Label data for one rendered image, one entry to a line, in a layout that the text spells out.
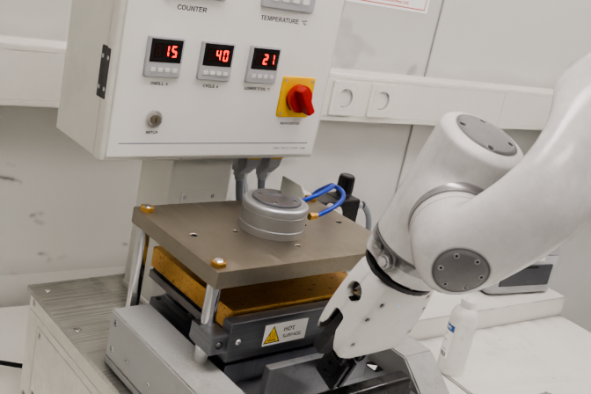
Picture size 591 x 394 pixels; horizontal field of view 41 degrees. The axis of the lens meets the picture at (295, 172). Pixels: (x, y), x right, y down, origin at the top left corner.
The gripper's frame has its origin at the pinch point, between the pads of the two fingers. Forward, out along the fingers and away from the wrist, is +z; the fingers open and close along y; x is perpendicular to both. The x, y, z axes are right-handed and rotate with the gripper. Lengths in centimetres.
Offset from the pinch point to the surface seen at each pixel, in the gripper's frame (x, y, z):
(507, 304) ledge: 23, 85, 31
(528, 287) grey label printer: 25, 94, 30
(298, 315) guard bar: 5.9, -2.5, -2.2
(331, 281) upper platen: 10.4, 6.3, -1.3
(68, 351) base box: 22.8, -17.0, 19.8
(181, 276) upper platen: 17.1, -10.2, 1.9
